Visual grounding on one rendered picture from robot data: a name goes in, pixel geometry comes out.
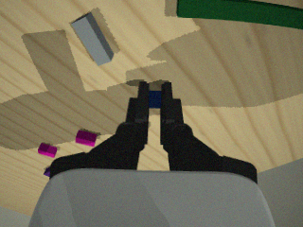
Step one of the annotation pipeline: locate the grey rectangular block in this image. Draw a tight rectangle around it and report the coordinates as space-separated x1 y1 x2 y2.
71 12 114 66

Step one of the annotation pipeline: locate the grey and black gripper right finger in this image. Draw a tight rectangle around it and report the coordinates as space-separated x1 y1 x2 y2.
160 82 258 184

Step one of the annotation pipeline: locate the purple rod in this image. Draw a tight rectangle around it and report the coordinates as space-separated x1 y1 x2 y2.
44 167 50 177

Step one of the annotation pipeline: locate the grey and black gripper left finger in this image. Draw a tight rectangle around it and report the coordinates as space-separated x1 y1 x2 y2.
49 81 150 180

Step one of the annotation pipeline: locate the magenta rod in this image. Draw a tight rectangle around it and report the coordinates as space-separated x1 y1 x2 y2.
76 130 97 147
38 143 57 158

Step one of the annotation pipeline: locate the green rod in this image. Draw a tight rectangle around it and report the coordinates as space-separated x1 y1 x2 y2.
176 0 303 29

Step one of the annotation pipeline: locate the small blue block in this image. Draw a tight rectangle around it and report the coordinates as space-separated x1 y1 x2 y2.
149 91 161 109

